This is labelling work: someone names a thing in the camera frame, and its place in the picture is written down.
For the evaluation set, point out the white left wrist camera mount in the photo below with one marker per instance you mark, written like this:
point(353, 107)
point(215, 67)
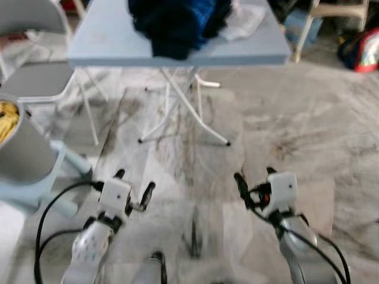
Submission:
point(114, 194)

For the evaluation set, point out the red children's backpack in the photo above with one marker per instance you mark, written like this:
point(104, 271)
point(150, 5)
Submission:
point(364, 53)

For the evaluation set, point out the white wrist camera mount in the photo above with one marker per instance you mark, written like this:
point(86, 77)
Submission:
point(114, 194)
point(281, 189)

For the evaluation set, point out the yellow garment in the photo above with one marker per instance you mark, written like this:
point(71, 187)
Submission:
point(7, 118)

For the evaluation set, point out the beige plastic chair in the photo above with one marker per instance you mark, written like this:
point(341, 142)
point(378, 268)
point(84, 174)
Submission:
point(340, 9)

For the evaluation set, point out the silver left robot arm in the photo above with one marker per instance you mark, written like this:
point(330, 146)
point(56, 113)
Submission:
point(89, 248)

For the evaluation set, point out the light grey folding table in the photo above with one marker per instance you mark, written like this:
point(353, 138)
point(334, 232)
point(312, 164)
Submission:
point(106, 41)

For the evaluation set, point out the black garment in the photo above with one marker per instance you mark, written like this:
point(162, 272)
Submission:
point(166, 29)

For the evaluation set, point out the silver left robot leg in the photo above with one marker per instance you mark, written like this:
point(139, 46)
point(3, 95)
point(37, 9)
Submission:
point(148, 272)

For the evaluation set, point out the light blue box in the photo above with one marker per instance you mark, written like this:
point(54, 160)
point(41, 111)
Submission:
point(302, 29)

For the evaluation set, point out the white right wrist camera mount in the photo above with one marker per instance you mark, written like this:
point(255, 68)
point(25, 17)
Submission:
point(281, 189)

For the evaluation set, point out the grey folding chair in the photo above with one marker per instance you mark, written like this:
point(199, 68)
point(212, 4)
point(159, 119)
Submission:
point(35, 80)

